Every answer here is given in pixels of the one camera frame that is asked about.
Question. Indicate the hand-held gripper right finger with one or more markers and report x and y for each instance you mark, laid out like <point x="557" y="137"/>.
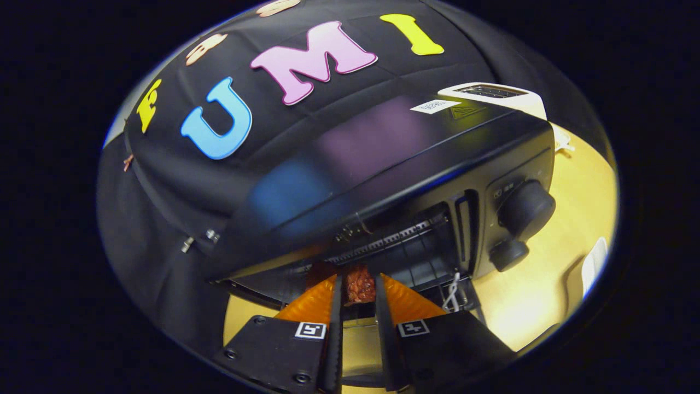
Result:
<point x="437" y="350"/>

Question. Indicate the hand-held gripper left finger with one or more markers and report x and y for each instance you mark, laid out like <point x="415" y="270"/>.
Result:
<point x="284" y="350"/>

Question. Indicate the reddish brown meat strip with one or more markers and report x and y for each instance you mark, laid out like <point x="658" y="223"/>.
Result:
<point x="359" y="284"/>

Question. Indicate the black toaster oven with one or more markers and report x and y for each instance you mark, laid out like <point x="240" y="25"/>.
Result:
<point x="383" y="158"/>

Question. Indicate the white slot toaster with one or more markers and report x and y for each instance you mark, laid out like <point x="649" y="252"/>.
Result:
<point x="519" y="101"/>

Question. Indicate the silver clip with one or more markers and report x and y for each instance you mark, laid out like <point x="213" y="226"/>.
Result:
<point x="187" y="244"/>

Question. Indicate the white plate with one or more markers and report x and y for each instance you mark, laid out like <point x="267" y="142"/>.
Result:
<point x="595" y="265"/>

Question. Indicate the black backdrop cloth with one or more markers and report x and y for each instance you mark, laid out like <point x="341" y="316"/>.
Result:
<point x="175" y="186"/>

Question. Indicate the copper clip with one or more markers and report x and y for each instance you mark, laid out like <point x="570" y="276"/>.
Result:
<point x="128" y="162"/>

